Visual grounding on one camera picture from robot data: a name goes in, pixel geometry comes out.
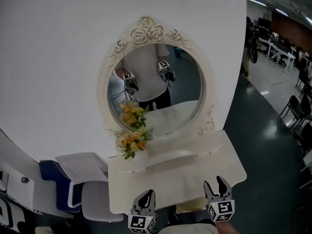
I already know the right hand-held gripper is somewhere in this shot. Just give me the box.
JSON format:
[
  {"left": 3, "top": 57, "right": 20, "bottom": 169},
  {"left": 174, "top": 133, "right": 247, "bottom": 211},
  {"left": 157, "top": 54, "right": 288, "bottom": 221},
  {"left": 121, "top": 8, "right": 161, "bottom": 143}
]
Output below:
[{"left": 203, "top": 175, "right": 235, "bottom": 223}]

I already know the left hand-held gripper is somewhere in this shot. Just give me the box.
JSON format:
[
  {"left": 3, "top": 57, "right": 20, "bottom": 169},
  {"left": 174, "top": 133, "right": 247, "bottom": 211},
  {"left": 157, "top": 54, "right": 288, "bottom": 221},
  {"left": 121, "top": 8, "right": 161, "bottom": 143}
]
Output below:
[{"left": 128, "top": 190, "right": 156, "bottom": 234}]

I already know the cream dressing table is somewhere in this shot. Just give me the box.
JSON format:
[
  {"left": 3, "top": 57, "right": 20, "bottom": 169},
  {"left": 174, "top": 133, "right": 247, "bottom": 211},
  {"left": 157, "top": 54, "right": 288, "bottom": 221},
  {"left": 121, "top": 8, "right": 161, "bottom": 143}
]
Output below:
[{"left": 107, "top": 129, "right": 248, "bottom": 214}]

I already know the person's right forearm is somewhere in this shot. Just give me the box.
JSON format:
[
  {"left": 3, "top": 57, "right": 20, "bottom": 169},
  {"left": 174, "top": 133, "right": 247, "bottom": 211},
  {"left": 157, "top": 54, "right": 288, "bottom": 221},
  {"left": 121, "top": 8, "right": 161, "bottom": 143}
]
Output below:
[{"left": 215, "top": 219, "right": 241, "bottom": 234}]

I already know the gold cushioned stool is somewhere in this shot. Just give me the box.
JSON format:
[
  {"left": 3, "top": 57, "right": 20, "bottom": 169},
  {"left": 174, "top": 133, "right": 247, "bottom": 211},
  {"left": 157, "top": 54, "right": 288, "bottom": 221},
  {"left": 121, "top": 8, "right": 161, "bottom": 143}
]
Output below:
[{"left": 175, "top": 198, "right": 208, "bottom": 214}]

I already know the person's light shirt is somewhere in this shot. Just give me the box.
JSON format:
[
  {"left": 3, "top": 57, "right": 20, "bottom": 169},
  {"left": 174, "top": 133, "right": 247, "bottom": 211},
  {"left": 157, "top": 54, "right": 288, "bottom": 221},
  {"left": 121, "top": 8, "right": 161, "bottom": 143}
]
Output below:
[{"left": 158, "top": 222, "right": 220, "bottom": 234}]

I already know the white and grey office chair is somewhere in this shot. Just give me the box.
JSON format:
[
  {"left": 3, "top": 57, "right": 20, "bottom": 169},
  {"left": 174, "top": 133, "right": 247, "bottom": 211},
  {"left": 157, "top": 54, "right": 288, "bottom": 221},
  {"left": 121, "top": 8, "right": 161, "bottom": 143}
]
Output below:
[{"left": 55, "top": 152, "right": 125, "bottom": 223}]

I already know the white round vase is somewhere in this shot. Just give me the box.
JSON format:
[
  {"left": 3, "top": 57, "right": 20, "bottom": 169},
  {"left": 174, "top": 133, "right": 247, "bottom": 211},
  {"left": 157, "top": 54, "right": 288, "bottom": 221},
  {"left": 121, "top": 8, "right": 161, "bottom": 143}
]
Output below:
[{"left": 130, "top": 149, "right": 150, "bottom": 169}]

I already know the yellow flower bouquet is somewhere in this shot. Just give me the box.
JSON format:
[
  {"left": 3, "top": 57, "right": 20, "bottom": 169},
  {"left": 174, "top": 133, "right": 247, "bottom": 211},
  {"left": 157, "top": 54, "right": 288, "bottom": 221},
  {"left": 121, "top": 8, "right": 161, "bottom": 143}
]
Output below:
[{"left": 114, "top": 127, "right": 156, "bottom": 160}]

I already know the blue office chair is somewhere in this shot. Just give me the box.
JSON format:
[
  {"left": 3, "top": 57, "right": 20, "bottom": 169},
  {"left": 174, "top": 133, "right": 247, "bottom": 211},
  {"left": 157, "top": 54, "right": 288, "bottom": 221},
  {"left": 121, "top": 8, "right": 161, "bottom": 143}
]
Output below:
[{"left": 39, "top": 159, "right": 81, "bottom": 213}]

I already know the oval white rose-framed mirror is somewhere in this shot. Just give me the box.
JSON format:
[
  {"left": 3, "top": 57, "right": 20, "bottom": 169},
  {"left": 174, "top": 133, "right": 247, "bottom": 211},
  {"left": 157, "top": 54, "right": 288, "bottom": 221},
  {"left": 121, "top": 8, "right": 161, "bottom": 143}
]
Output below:
[{"left": 97, "top": 16, "right": 217, "bottom": 143}]

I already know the black office chair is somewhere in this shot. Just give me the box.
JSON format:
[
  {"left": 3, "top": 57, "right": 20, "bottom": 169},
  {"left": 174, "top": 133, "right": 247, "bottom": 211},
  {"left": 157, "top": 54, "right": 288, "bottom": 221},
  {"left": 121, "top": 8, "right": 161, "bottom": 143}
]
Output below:
[
  {"left": 296, "top": 68, "right": 310, "bottom": 89},
  {"left": 279, "top": 95, "right": 307, "bottom": 130}
]

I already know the white shelf cabinet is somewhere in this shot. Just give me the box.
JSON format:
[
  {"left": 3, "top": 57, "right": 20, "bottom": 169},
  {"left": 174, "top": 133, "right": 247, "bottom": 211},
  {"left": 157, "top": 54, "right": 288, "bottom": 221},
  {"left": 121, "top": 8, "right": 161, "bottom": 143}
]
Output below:
[{"left": 0, "top": 128, "right": 71, "bottom": 219}]

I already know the white and black machine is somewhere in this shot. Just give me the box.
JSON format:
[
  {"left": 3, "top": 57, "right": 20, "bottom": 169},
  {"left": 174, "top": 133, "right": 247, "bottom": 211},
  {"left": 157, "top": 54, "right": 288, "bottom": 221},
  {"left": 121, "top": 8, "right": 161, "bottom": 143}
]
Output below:
[{"left": 0, "top": 196, "right": 15, "bottom": 229}]

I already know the white office table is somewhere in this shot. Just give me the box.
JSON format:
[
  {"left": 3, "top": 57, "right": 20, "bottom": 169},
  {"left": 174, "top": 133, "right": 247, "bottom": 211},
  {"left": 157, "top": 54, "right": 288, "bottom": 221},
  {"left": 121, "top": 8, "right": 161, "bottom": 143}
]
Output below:
[{"left": 258, "top": 37, "right": 297, "bottom": 73}]

